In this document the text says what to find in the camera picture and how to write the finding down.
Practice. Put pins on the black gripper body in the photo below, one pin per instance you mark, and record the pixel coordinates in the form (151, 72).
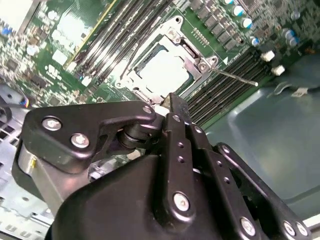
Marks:
(112, 200)

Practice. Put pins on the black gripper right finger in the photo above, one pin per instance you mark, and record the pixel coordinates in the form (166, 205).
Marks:
(232, 200)

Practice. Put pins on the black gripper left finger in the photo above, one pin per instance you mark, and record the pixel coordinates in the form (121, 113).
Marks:
(75, 117)

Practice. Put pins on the metal socket cover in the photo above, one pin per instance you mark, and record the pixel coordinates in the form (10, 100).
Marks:
(193, 65)

